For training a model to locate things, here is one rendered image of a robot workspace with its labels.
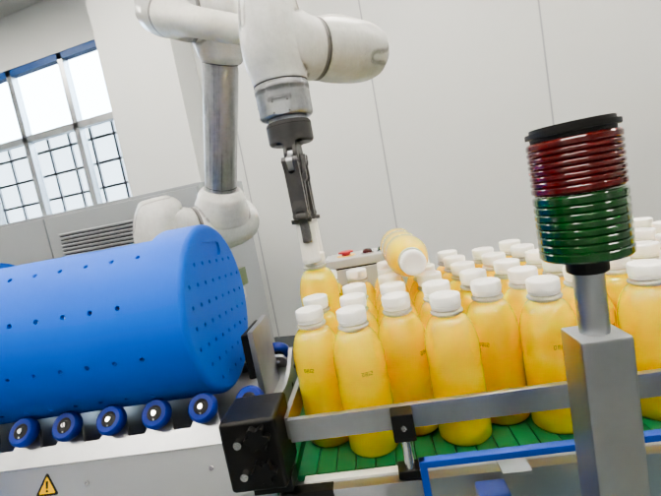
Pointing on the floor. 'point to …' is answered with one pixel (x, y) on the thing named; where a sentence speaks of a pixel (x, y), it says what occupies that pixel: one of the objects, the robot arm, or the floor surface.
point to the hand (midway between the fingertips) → (310, 241)
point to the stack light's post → (606, 412)
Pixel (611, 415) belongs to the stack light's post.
